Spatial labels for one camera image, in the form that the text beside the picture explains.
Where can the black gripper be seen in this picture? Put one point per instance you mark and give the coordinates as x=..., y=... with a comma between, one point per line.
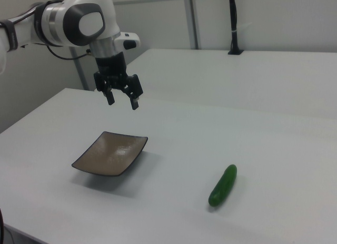
x=111, y=67

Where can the green cucumber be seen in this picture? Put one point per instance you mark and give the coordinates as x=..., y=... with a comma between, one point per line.
x=222, y=186

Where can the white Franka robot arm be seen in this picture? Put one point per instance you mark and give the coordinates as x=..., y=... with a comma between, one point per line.
x=89, y=23

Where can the square brown ceramic plate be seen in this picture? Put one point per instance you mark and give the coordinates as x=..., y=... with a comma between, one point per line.
x=110, y=154

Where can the grey partition post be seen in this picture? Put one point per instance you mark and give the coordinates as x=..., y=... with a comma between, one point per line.
x=190, y=18
x=80, y=73

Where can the black camera pole, white band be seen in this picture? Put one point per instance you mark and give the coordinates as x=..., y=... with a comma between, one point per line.
x=233, y=18

